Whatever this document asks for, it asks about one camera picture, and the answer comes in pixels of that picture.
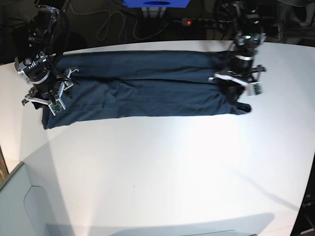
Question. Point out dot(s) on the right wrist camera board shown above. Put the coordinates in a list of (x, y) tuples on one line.
[(56, 107)]

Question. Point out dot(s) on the blue box on stand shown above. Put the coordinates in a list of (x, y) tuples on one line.
[(156, 3)]

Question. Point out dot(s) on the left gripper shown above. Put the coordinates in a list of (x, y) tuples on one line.
[(241, 73)]

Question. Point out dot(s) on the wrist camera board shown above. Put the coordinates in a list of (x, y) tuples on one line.
[(253, 89), (56, 107)]

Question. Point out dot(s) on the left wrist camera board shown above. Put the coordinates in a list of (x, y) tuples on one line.
[(253, 89)]

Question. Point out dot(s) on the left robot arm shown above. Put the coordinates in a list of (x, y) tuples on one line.
[(247, 32)]

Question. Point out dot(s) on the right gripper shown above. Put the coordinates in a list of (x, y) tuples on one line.
[(51, 88)]

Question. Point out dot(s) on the black power strip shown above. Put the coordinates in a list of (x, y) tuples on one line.
[(205, 23)]

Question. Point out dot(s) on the dark blue T-shirt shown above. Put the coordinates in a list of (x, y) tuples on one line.
[(142, 84)]

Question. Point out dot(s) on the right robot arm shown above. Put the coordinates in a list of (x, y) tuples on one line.
[(38, 64)]

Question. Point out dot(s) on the grey plastic bin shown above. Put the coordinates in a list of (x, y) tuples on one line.
[(24, 207)]

